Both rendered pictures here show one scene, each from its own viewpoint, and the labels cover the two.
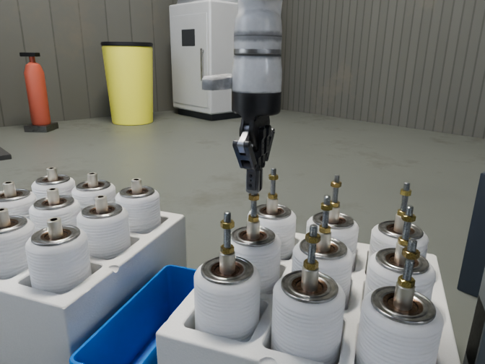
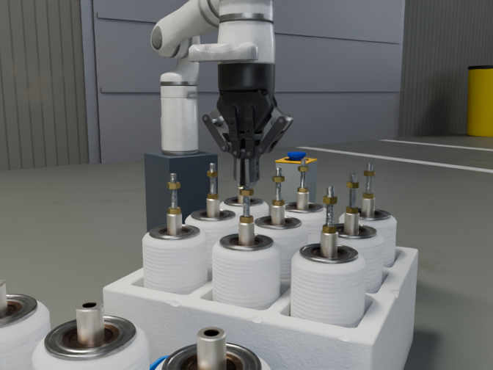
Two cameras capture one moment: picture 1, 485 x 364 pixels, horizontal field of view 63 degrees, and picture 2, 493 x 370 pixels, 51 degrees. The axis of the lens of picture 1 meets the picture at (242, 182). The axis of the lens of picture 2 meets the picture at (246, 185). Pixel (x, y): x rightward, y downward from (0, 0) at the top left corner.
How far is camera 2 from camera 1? 0.86 m
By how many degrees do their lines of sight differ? 81
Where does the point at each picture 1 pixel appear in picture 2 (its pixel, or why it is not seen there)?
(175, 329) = (364, 332)
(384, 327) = (391, 225)
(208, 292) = (362, 269)
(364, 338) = not seen: hidden behind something
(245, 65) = (269, 32)
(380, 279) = (318, 221)
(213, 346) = (384, 313)
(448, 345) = not seen: hidden behind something
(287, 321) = (378, 256)
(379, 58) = not seen: outside the picture
